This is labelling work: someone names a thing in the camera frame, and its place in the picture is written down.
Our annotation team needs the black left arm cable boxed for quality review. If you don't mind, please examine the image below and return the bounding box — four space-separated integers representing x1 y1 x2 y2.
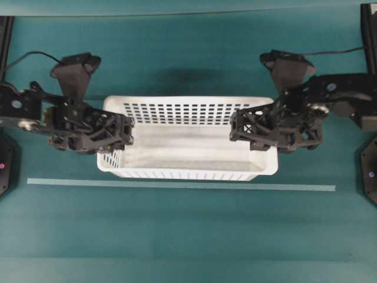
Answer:
5 51 64 73

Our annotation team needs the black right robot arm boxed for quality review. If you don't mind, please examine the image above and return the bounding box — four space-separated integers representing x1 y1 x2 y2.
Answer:
229 73 376 153

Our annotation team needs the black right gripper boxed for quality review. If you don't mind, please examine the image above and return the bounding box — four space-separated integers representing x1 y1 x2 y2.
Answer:
229 95 328 153

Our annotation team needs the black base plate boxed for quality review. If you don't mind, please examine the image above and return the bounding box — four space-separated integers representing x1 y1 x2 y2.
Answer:
360 137 377 205
1 128 21 199

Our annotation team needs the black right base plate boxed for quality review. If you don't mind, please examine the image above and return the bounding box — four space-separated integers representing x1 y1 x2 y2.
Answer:
360 137 377 205

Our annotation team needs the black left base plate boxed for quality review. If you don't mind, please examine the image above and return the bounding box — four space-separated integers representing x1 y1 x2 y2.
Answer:
1 128 21 199

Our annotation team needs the light tape strip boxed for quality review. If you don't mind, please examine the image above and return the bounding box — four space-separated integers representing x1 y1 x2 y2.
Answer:
27 178 336 192

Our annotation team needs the black aluminium frame rail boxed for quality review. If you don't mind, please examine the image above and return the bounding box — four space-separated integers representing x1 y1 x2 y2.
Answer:
0 16 15 81

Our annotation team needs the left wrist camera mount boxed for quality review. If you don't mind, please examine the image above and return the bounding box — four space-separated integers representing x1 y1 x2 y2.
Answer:
50 52 101 101

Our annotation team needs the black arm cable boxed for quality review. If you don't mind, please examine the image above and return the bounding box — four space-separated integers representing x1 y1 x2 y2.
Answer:
300 44 368 57
5 51 64 73

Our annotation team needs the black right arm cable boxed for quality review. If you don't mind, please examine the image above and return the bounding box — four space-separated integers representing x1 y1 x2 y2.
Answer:
300 44 368 57

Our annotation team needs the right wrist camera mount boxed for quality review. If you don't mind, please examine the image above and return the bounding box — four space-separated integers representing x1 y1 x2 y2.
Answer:
259 50 316 93

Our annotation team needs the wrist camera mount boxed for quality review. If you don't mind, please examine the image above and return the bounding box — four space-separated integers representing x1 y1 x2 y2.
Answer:
259 50 316 93
50 52 101 101

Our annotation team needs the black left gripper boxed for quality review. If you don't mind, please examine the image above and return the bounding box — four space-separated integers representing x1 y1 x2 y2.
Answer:
44 103 134 154

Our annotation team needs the white plastic perforated basket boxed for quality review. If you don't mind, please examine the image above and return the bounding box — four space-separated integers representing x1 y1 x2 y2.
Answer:
97 96 278 182

